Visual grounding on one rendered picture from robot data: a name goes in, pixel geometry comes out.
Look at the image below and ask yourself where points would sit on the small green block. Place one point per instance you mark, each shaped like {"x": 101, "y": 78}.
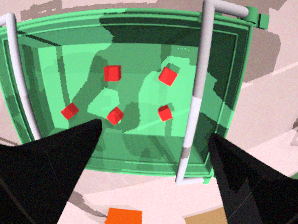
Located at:
{"x": 295, "y": 176}

